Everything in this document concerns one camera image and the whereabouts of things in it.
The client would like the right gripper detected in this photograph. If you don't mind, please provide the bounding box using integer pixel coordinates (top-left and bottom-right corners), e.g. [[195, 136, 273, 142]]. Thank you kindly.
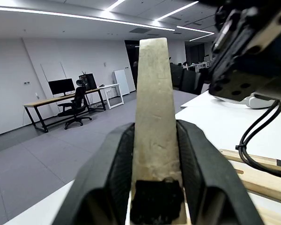
[[209, 0, 281, 91]]

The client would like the black computer monitor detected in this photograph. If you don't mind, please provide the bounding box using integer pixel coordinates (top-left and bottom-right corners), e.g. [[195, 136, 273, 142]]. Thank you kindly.
[[48, 78, 76, 97]]

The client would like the black office chair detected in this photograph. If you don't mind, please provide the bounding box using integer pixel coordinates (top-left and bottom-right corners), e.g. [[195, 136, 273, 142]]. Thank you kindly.
[[179, 69, 205, 95], [57, 86, 93, 131]]

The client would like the wooden seat board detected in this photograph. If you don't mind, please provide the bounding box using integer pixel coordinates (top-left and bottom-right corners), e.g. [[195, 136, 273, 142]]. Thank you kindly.
[[231, 161, 281, 205]]

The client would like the white board panel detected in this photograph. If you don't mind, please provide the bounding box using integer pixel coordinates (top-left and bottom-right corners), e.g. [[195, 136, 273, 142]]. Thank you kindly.
[[113, 68, 130, 96]]

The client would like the black cable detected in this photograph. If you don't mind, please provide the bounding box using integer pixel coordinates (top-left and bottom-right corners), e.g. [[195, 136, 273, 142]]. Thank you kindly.
[[238, 99, 281, 178]]

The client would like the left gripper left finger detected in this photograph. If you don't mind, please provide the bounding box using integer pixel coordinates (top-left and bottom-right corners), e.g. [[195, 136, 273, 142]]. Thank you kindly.
[[52, 122, 135, 225]]

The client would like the black computer tower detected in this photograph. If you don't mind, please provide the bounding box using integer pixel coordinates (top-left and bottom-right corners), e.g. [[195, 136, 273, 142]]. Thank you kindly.
[[78, 73, 98, 90]]

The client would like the wooden leg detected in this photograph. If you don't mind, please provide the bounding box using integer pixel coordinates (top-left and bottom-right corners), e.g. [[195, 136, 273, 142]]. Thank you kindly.
[[130, 37, 188, 225]]

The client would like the wooden cross bar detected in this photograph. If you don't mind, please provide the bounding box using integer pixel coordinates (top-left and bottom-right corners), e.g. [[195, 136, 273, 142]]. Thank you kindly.
[[219, 149, 281, 170]]

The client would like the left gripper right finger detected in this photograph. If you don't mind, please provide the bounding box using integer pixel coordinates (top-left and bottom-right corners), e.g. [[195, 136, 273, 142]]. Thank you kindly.
[[177, 119, 265, 225]]

